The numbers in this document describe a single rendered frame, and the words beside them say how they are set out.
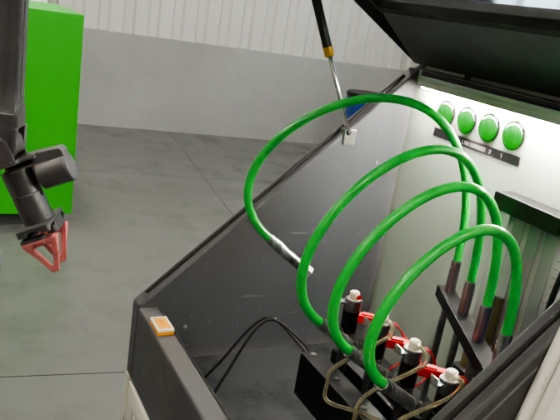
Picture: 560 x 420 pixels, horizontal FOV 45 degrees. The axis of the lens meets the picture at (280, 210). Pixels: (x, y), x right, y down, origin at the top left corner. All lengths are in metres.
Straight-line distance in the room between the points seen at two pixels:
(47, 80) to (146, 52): 3.35
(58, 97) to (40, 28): 0.40
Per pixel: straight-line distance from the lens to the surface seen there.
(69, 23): 4.17
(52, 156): 1.29
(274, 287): 1.40
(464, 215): 1.17
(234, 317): 1.39
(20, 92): 1.28
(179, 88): 7.55
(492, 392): 0.82
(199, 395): 1.07
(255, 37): 7.70
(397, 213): 0.86
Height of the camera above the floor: 1.53
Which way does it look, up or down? 17 degrees down
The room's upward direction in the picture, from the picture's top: 9 degrees clockwise
